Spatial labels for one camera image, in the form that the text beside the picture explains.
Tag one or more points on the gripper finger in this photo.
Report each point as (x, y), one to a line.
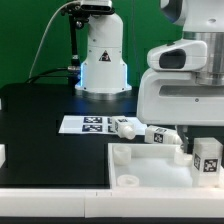
(182, 131)

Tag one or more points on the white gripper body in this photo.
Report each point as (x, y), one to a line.
(169, 92)

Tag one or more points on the white square table top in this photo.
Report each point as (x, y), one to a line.
(151, 166)

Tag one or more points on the white front fence bar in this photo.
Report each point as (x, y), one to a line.
(120, 202)

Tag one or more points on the white fence bar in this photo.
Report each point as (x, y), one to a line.
(120, 202)
(2, 155)

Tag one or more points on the white paper marker sheet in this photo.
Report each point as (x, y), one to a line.
(72, 124)

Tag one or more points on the white left fence bar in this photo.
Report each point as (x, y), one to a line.
(2, 155)

